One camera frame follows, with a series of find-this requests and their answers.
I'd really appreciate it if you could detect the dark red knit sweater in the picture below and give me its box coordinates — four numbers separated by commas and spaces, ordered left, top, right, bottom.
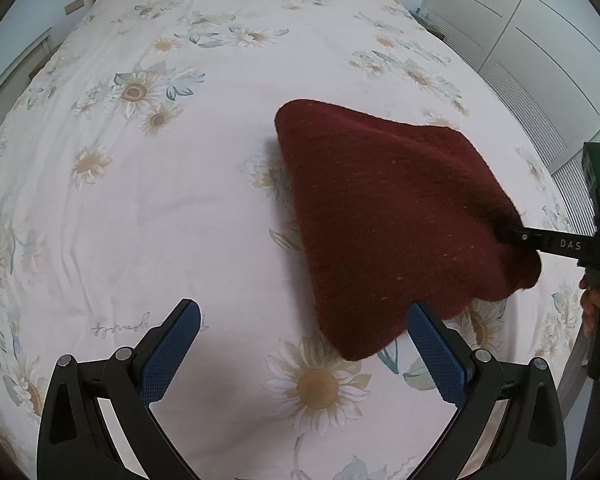
275, 100, 541, 361

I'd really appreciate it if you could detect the person right hand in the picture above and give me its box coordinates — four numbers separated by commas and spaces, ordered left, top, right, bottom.
579, 276, 600, 337

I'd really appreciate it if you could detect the white wardrobe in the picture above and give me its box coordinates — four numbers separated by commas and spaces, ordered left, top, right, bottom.
420, 0, 600, 234

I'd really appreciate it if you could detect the right wooden nightstand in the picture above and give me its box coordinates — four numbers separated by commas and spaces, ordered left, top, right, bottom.
410, 8, 445, 41

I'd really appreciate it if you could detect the floral pink bedspread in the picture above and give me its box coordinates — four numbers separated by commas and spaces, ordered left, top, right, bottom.
0, 0, 570, 479

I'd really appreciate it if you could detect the left white cabinet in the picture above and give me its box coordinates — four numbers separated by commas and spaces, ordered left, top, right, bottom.
0, 28, 53, 125

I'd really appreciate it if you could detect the left wall switch plate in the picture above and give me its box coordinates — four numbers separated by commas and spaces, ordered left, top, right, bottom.
65, 0, 84, 15

